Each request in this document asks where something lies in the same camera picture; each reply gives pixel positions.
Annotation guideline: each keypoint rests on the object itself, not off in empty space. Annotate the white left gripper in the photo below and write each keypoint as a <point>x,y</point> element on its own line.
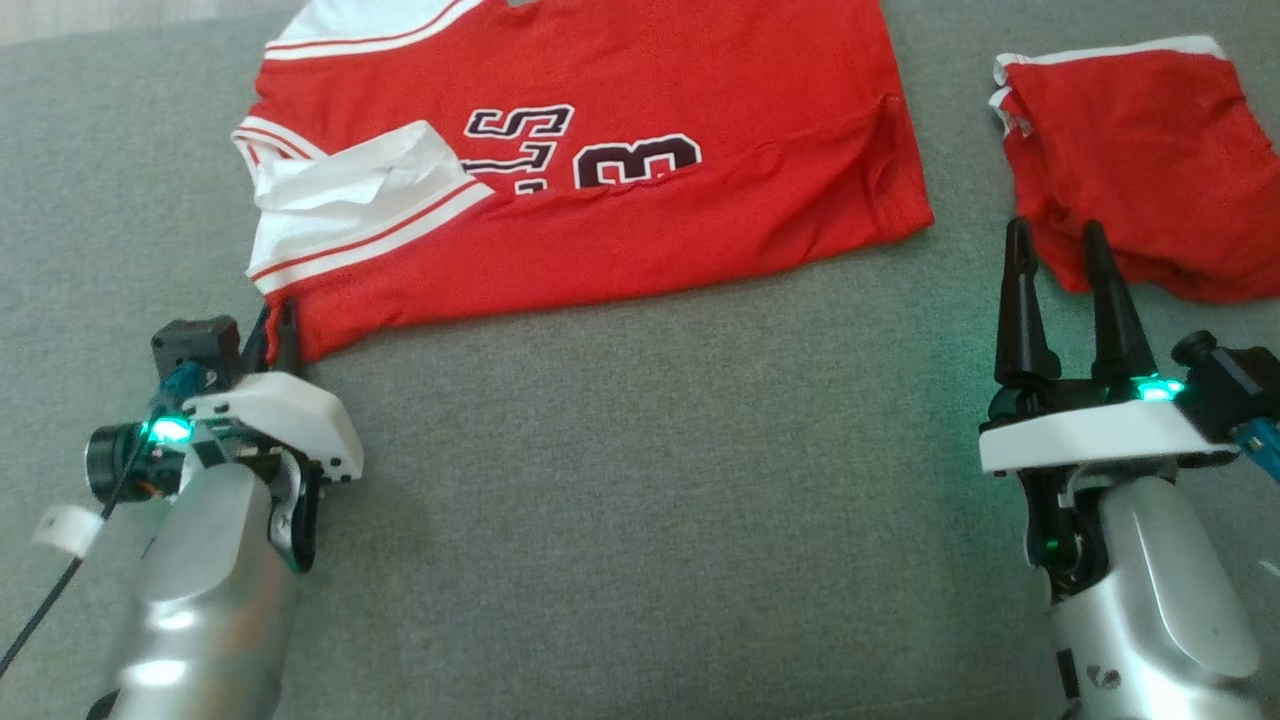
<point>290,420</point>

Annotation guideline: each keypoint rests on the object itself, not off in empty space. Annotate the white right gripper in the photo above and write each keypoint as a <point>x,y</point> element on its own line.
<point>1080,435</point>

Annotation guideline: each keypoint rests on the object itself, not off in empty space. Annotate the red shorts with white trim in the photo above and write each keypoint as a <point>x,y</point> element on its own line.
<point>1150,170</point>

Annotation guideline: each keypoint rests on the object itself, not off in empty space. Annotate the red basketball jersey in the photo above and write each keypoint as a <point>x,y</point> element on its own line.
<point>700,230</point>

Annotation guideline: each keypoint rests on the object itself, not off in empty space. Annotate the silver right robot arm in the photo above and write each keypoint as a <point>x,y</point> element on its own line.
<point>1150,600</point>

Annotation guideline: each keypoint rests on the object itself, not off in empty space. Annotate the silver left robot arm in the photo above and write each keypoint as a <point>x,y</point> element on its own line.
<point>200,600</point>

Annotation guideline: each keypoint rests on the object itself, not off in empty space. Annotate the gray sofa seat cushion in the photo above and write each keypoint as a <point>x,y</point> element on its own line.
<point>650,450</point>

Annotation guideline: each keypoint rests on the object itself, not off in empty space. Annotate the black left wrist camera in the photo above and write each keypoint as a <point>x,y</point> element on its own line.
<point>195,345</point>

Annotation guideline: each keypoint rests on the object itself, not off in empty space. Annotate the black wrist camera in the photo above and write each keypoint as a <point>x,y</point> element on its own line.
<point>1235,385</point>
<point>195,345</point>

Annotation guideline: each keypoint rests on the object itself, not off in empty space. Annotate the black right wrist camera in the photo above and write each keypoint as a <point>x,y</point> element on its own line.
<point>1235,385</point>

